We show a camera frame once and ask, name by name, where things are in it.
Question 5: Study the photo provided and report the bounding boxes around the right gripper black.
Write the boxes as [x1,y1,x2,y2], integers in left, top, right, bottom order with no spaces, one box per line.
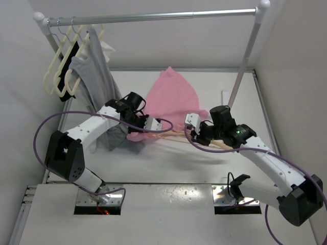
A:
[190,121,223,146]

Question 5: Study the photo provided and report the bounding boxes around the beige plastic hanger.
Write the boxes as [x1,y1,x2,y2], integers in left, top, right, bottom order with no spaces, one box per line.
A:
[149,131,232,150]

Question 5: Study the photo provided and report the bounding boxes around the pink t shirt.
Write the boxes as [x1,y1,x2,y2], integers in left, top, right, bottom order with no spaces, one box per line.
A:
[127,66,209,142]

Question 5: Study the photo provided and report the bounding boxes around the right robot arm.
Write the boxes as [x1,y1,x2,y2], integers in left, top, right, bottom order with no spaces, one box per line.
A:
[185,106,325,227]

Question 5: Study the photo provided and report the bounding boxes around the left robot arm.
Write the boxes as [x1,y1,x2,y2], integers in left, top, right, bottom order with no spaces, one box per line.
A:
[44,92,146,193]

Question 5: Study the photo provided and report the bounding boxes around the grey t shirt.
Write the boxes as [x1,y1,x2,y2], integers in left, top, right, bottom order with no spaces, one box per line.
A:
[66,26,126,151]

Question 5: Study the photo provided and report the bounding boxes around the cream hanger with grey shirt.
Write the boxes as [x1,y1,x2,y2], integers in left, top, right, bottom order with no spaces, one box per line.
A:
[62,16,91,94]

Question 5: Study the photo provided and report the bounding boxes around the white cloth on hanger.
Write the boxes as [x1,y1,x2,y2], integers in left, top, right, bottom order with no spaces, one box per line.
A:
[100,40,115,63]

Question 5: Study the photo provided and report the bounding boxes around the cream hanger middle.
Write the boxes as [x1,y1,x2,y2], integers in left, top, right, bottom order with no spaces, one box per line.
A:
[53,16,80,97]

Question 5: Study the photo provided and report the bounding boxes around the cream hanger far right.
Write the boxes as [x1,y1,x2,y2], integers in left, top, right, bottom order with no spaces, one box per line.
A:
[92,23,105,41]

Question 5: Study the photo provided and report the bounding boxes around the cream hanger outer left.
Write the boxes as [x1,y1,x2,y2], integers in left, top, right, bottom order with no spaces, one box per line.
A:
[42,18,66,97]

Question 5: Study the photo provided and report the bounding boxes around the white clothes rack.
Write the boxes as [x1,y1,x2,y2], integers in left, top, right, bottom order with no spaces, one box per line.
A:
[33,1,271,107]

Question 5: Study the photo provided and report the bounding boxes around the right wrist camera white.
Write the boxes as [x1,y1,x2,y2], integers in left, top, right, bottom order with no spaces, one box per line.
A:
[184,113,201,134]

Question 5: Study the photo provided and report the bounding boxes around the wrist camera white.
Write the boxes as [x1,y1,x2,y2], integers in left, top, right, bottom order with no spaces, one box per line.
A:
[184,113,201,134]
[144,117,162,131]

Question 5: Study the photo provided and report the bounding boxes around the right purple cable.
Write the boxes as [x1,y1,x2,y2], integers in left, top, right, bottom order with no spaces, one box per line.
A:
[183,125,327,245]

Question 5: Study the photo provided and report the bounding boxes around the purple cable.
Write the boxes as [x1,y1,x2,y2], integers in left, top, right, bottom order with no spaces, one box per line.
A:
[33,110,174,203]
[183,125,327,245]

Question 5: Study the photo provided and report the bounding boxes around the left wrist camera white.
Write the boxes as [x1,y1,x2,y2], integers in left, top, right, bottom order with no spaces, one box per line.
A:
[144,117,162,131]

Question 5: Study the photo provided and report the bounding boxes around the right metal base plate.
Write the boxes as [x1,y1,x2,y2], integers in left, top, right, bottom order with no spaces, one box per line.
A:
[212,184,260,207]

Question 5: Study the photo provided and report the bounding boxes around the metal base plate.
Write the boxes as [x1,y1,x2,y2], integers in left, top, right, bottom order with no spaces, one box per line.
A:
[76,185,126,207]
[212,184,260,207]

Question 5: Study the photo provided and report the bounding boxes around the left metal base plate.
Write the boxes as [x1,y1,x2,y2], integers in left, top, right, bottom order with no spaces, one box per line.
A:
[76,185,126,207]

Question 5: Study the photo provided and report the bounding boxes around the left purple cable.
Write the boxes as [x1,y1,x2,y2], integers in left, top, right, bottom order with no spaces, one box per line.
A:
[33,110,174,203]

